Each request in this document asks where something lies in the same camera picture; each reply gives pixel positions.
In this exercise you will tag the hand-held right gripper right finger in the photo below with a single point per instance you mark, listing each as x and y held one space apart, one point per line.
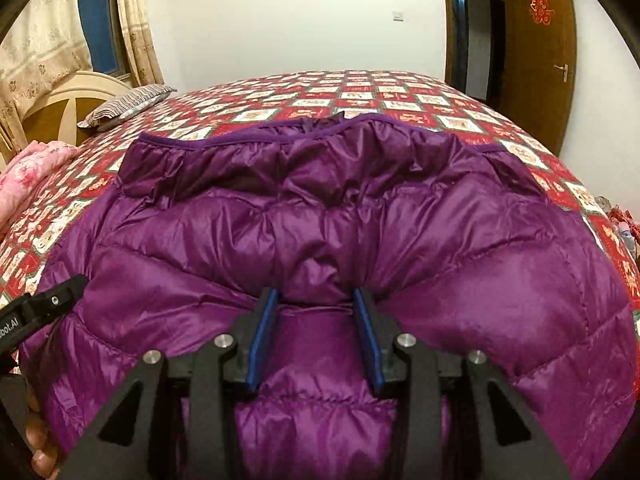
368 340

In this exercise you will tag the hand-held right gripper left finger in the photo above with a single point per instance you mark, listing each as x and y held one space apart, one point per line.
263 340

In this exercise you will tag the purple down jacket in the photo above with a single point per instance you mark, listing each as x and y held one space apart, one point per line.
350 200

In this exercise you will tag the pile of clothes on floor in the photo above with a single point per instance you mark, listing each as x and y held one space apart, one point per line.
625 230

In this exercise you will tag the person's left hand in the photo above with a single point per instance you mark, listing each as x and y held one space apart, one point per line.
42 442

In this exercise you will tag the pink floral blanket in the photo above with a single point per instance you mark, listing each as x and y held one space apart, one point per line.
30 175

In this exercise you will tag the cream wooden headboard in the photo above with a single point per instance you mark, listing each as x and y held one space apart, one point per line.
65 105

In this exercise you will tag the striped pillow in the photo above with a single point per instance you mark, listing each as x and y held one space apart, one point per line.
127 105

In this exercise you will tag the bed with red printed sheet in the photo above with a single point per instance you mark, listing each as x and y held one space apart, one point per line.
350 95

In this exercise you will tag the window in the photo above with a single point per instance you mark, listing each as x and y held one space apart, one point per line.
100 25

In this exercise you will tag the brown wooden door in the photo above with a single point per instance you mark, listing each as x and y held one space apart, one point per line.
540 85

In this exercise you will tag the red paper door decoration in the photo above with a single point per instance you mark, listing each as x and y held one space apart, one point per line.
542 8

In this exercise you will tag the brown door frame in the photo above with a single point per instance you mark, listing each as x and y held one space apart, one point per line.
446 25

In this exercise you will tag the white wall switch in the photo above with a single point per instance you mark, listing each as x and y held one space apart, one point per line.
397 15

